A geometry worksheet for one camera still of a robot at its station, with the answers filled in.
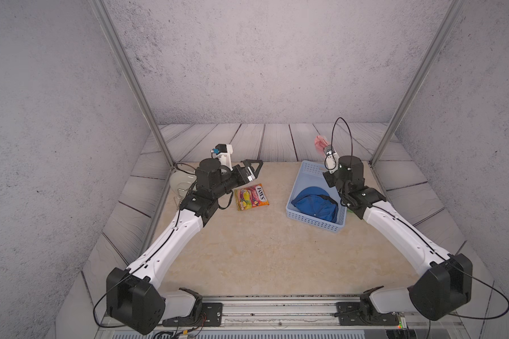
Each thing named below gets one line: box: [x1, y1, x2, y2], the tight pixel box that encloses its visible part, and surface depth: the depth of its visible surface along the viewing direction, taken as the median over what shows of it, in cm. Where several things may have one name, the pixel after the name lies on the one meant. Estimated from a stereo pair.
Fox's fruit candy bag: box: [234, 183, 271, 212], surface depth 104 cm
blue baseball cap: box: [291, 186, 339, 224], surface depth 98 cm
